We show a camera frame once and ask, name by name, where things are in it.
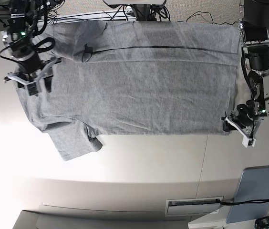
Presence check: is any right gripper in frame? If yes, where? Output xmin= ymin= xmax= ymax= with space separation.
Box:
xmin=3 ymin=51 xmax=62 ymax=97

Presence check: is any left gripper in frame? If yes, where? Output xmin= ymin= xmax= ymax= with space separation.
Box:
xmin=221 ymin=101 xmax=263 ymax=148

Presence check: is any grey T-shirt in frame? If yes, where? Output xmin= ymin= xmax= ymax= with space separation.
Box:
xmin=16 ymin=21 xmax=240 ymax=161

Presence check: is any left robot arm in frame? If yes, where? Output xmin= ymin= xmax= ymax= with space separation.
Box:
xmin=222 ymin=0 xmax=269 ymax=147

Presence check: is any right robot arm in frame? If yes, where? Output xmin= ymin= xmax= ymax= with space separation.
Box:
xmin=0 ymin=0 xmax=61 ymax=96

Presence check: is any grey laptop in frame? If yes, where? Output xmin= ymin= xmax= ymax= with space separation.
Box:
xmin=226 ymin=166 xmax=269 ymax=224

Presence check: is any black laptop cable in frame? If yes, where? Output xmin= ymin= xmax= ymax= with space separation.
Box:
xmin=217 ymin=197 xmax=269 ymax=206

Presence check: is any white cable tray box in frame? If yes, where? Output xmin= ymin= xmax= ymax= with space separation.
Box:
xmin=165 ymin=196 xmax=223 ymax=217

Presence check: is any central camera stand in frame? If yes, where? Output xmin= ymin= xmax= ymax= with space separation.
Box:
xmin=103 ymin=0 xmax=170 ymax=21

